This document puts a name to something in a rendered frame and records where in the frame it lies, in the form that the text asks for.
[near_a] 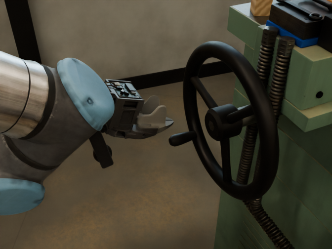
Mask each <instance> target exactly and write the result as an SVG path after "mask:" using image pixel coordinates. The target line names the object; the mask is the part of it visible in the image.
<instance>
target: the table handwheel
mask: <svg viewBox="0 0 332 249"><path fill-rule="evenodd" d="M212 57H213V58H217V59H219V60H221V61H222V62H224V63H225V64H226V65H227V66H228V67H229V68H230V69H231V70H232V71H233V72H234V74H235V75H236V76H237V78H238V79H239V81H240V83H241V84H242V86H243V88H244V90H245V92H246V94H247V96H248V98H249V101H250V103H251V104H249V105H246V106H243V107H239V108H236V107H235V106H234V105H232V104H225V105H222V106H218V105H217V104H216V102H215V101H214V100H213V98H212V97H211V95H210V94H209V93H208V91H207V90H206V88H205V87H204V85H203V84H202V82H201V81H200V79H199V78H198V75H199V71H200V68H201V66H202V64H203V63H204V62H205V61H206V60H207V59H208V58H212ZM197 91H198V93H199V94H200V96H201V97H202V99H203V100H204V102H205V103H206V105H207V107H208V108H209V109H208V111H207V113H206V115H205V125H206V129H207V132H208V134H209V135H210V136H211V138H213V139H214V140H216V141H220V148H221V157H222V168H221V167H220V165H219V164H218V162H217V161H216V159H215V157H214V156H213V154H212V152H211V150H210V148H209V146H208V143H207V141H206V138H205V135H204V133H203V129H202V126H201V122H200V118H199V112H198V106H197ZM183 103H184V110H185V116H186V121H187V125H188V129H189V131H195V132H196V134H197V138H196V139H193V140H192V141H193V144H194V147H195V149H196V151H197V154H198V156H199V158H200V160H201V162H202V164H203V165H204V167H205V169H206V170H207V172H208V174H209V175H210V176H211V178H212V179H213V180H214V182H215V183H216V184H217V185H218V186H219V187H220V188H221V189H222V190H223V191H224V192H226V193H227V194H228V195H230V196H232V197H233V198H236V199H238V200H242V201H253V200H256V199H258V198H260V197H262V196H263V195H264V194H265V193H266V192H267V191H268V190H269V189H270V187H271V186H272V184H273V182H274V179H275V177H276V174H277V170H278V164H279V151H280V149H279V135H278V128H277V123H276V118H275V114H274V110H273V107H272V104H271V101H270V98H269V96H268V93H267V91H266V89H265V86H264V84H263V82H262V80H261V79H260V77H259V75H258V74H257V72H256V70H255V69H254V67H253V66H252V65H251V64H250V63H249V61H248V60H247V59H246V58H245V57H244V56H243V55H242V54H241V53H240V52H239V51H238V50H236V49H235V48H234V47H232V46H230V45H228V44H226V43H224V42H221V41H208V42H205V43H203V44H201V45H200V46H198V47H197V48H196V49H195V50H194V51H193V52H192V54H191V56H190V57H189V59H188V62H187V65H186V68H185V73H184V79H183ZM254 123H257V128H258V133H259V141H260V162H259V168H258V172H257V175H256V177H255V179H254V180H253V182H252V183H250V184H248V185H243V184H239V183H238V182H236V181H234V180H233V179H232V176H231V165H230V140H229V138H231V137H234V136H237V135H239V134H240V133H241V131H242V128H243V127H244V126H247V125H251V124H254Z"/></svg>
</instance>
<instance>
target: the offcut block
mask: <svg viewBox="0 0 332 249"><path fill-rule="evenodd" d="M272 3H273V0H251V4H250V11H251V12H252V14H253V15H254V16H269V15H270V9H271V4H272Z"/></svg>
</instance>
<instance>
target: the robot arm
mask: <svg viewBox="0 0 332 249"><path fill-rule="evenodd" d="M159 103H160V100H159V97H158V96H155V95H153V96H150V97H149V98H148V100H147V101H146V102H145V100H144V99H142V97H141V96H140V94H139V93H138V92H137V90H136V89H135V88H134V86H133V85H132V84H131V82H130V81H120V80H110V79H105V82H103V80H102V79H101V78H100V77H99V76H98V75H97V74H96V73H95V72H94V71H93V70H92V69H91V68H90V67H89V66H87V65H86V64H85V63H83V62H81V61H80V60H77V59H75V58H65V59H63V60H60V61H59V62H58V63H57V66H56V67H55V68H51V67H49V66H46V65H43V64H40V63H38V62H36V61H31V60H23V59H21V58H18V57H15V56H13V55H10V54H7V53H5V52H2V51H0V215H13V214H19V213H23V212H26V211H29V210H31V209H33V208H35V207H36V206H38V205H39V204H40V203H41V202H42V201H43V199H44V193H45V187H44V186H43V181H44V180H45V179H46V178H47V177H48V176H49V175H50V174H51V173H53V172H54V171H55V170H56V169H57V168H58V167H59V166H60V165H61V163H62V162H63V161H64V160H65V159H67V158H68V157H69V156H70V155H71V154H72V153H73V152H74V151H76V150H77V149H78V148H79V147H80V146H81V145H82V144H84V143H85V142H86V141H87V140H88V139H89V140H90V142H91V145H92V147H93V149H94V150H93V157H94V159H95V160H96V161H98V162H99V163H100V165H101V167H102V168H107V167H109V166H112V165H113V164H114V162H113V160H112V149H111V148H110V147H109V146H108V145H107V144H106V143H105V140H104V138H103V135H102V133H106V134H108V135H110V136H113V137H119V138H125V139H128V138H131V139H145V138H148V137H151V136H155V135H156V134H157V133H160V132H162V131H164V130H166V129H167V128H169V127H170V126H172V125H173V122H174V121H173V120H172V119H170V118H168V117H166V106H165V105H160V106H159ZM133 124H135V125H133Z"/></svg>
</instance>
